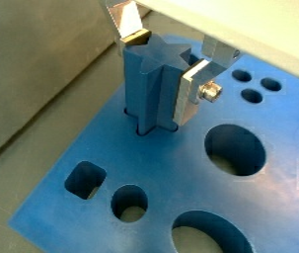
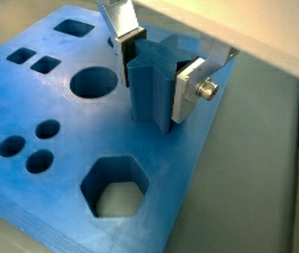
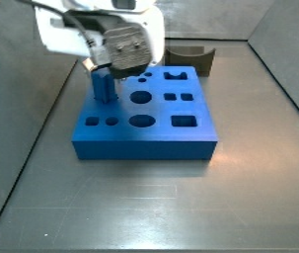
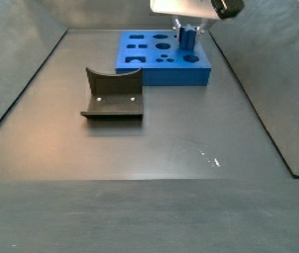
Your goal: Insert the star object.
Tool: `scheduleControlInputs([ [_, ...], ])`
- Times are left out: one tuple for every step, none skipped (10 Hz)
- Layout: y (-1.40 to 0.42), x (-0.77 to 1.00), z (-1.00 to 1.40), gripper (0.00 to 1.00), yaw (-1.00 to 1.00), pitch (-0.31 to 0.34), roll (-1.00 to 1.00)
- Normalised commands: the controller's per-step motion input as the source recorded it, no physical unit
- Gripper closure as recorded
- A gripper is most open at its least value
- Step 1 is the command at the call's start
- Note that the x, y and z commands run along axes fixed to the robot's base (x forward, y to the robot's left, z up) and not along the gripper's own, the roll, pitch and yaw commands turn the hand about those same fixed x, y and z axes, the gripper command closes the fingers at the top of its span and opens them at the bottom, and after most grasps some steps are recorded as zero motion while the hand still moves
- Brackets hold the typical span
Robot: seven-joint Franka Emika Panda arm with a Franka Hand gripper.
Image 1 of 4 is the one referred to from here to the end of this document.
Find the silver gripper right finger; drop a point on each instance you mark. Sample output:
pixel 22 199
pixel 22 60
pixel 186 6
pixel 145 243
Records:
pixel 197 83

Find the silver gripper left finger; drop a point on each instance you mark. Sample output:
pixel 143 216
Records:
pixel 123 15

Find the blue star peg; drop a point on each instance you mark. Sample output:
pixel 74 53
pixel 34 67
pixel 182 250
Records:
pixel 153 67

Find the blue shape sorter block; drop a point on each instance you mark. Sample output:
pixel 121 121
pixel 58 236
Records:
pixel 222 175

